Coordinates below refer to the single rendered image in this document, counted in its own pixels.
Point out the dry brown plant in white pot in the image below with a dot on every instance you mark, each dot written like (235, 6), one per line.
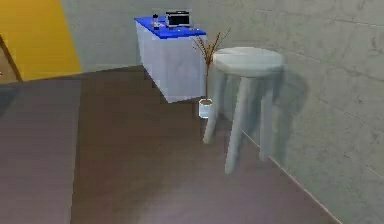
(207, 106)

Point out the white round stool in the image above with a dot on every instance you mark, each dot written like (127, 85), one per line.
(247, 60)

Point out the white cabinet with blue top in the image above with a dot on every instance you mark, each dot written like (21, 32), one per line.
(173, 63)

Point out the small dark bottle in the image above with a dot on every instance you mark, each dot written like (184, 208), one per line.
(155, 21)

